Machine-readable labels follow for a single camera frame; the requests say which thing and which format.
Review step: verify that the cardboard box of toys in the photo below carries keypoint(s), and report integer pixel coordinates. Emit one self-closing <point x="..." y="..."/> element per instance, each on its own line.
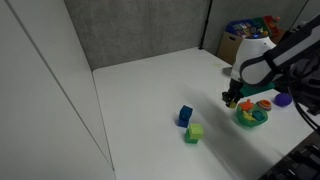
<point x="237" y="30"/>

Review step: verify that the rainbow stacking ring toy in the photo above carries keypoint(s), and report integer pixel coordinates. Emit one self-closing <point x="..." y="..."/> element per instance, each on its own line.
<point x="264" y="104"/>

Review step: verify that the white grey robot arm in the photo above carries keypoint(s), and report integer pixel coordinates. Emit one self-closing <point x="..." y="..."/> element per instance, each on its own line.
<point x="259" y="61"/>

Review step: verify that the grey metal mounting plate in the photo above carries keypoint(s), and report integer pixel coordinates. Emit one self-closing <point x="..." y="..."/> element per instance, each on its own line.
<point x="227" y="71"/>

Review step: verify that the blue block stack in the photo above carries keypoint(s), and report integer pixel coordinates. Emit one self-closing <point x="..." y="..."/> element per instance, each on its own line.
<point x="184" y="116"/>

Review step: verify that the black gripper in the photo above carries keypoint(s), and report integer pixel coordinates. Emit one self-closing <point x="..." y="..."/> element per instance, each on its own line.
<point x="233" y="93"/>

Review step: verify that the purple round toy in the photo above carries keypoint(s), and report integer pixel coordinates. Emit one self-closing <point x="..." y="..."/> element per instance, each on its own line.
<point x="283" y="99"/>

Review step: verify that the blue toy piece in bowl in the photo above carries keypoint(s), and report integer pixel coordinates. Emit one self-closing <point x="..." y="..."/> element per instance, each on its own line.
<point x="258" y="115"/>

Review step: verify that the green translucent bowl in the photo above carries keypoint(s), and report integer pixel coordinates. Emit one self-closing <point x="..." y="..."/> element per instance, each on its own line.
<point x="245" y="122"/>

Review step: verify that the green cutting board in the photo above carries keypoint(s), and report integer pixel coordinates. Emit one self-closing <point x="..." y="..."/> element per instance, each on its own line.
<point x="247" y="90"/>

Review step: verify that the yellow toy piece in bowl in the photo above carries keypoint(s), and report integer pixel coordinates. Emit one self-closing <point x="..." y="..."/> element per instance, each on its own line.
<point x="248" y="116"/>

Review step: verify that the yellow toy piece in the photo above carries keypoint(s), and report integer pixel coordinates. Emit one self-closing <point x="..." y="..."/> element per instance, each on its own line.
<point x="248" y="116"/>
<point x="232" y="105"/>

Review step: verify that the black tripod pole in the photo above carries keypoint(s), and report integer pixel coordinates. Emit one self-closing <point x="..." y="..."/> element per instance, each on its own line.
<point x="206" y="22"/>

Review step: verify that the green block stack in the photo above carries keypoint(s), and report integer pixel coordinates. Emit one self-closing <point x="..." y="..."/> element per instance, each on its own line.
<point x="194" y="133"/>

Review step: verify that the orange toy piece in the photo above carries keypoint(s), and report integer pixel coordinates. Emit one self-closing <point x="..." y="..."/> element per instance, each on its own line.
<point x="246" y="106"/>

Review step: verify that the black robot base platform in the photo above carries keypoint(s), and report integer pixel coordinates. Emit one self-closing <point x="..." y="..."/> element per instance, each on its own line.
<point x="301" y="163"/>

